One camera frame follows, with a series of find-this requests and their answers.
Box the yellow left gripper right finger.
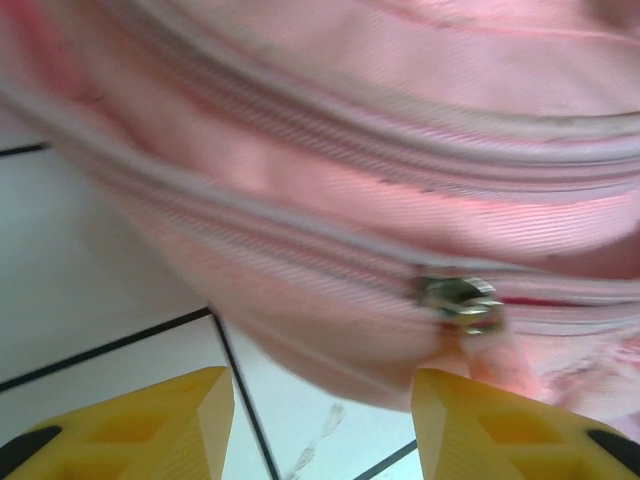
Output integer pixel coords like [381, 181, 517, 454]
[410, 368, 640, 480]

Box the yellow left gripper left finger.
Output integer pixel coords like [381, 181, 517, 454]
[0, 366, 236, 480]

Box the pink backpack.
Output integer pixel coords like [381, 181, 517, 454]
[0, 0, 640, 436]

